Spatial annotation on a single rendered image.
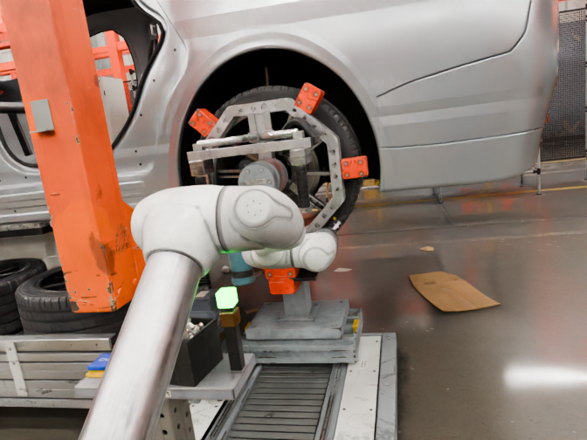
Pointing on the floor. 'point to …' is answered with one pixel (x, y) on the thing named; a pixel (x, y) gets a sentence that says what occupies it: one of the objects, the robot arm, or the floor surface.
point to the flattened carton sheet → (450, 292)
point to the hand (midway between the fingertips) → (333, 226)
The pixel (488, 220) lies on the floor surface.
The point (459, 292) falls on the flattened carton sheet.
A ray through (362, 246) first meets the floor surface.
